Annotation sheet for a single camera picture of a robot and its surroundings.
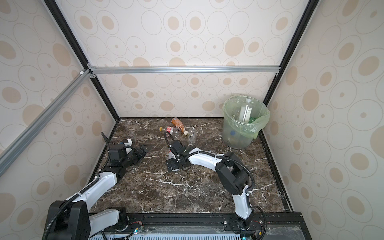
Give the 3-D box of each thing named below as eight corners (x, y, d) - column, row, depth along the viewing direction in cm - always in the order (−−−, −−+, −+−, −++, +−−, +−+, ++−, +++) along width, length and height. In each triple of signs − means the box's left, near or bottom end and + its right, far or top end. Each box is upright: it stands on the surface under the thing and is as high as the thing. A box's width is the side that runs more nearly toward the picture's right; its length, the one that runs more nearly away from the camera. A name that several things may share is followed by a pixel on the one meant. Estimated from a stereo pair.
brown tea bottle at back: (184, 136, 109) (184, 133, 106) (171, 122, 118) (170, 119, 115) (190, 133, 111) (190, 130, 108) (176, 119, 120) (176, 116, 117)
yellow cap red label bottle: (159, 133, 111) (158, 129, 107) (160, 129, 113) (159, 125, 110) (176, 133, 111) (175, 129, 107) (176, 129, 113) (176, 125, 110)
